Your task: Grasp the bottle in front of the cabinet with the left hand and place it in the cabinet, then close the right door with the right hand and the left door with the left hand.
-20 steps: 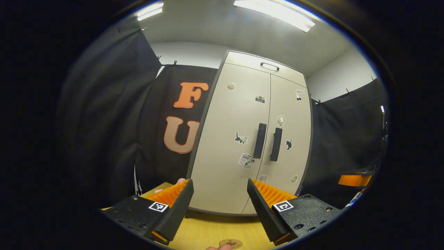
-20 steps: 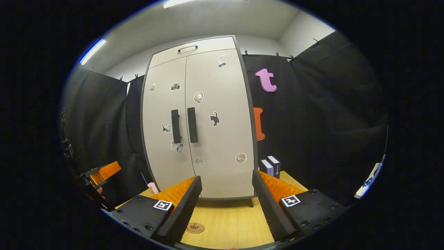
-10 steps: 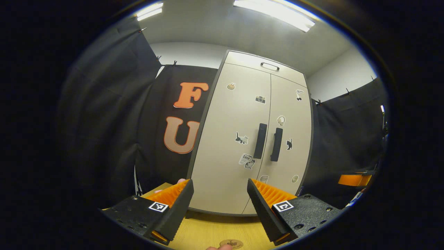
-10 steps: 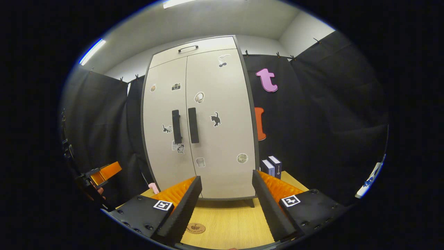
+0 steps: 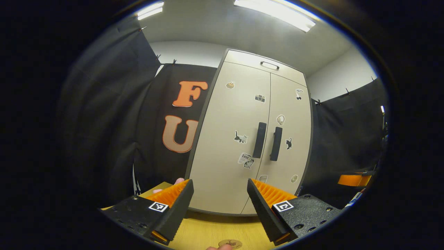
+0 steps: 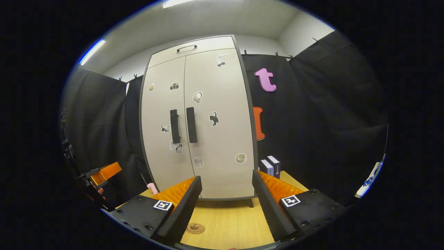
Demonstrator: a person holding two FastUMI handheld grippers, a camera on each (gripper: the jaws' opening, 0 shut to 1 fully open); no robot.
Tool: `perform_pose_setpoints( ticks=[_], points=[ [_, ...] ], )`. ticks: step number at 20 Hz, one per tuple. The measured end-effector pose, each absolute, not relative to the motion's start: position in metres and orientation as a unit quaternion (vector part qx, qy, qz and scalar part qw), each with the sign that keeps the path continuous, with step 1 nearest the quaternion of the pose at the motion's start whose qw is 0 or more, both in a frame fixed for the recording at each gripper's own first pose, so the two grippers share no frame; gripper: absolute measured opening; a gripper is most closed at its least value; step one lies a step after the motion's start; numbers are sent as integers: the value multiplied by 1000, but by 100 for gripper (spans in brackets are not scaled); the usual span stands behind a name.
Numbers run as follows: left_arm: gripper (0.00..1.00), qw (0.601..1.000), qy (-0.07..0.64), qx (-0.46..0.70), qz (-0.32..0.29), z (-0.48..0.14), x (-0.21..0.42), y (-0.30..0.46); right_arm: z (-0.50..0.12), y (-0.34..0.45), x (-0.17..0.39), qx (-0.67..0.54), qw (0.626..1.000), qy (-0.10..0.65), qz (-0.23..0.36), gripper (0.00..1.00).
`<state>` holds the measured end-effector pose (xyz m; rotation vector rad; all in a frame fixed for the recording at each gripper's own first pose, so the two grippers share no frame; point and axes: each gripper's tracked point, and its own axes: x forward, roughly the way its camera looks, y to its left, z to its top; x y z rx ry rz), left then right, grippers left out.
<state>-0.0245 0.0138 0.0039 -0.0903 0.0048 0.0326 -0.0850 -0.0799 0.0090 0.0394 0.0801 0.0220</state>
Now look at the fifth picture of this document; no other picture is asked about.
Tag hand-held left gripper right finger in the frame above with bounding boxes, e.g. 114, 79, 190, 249
247, 178, 343, 246

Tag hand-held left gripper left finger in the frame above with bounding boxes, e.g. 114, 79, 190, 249
99, 179, 195, 246

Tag white cabinet door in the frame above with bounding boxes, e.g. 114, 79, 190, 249
241, 74, 311, 215
187, 62, 272, 215

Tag round brown coaster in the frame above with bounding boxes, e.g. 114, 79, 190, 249
219, 239, 243, 250

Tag white and grey cabinet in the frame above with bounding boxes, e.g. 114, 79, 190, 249
185, 49, 314, 216

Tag black backdrop cloth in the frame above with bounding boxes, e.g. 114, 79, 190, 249
57, 19, 219, 209
300, 78, 389, 209

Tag white cabinet drawer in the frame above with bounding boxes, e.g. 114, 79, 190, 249
224, 50, 307, 87

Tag long ceiling light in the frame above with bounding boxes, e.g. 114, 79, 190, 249
233, 0, 317, 33

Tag short ceiling light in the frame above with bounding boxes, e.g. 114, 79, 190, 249
136, 2, 164, 20

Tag black door handle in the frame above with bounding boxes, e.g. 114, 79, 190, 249
253, 122, 267, 159
270, 127, 283, 161

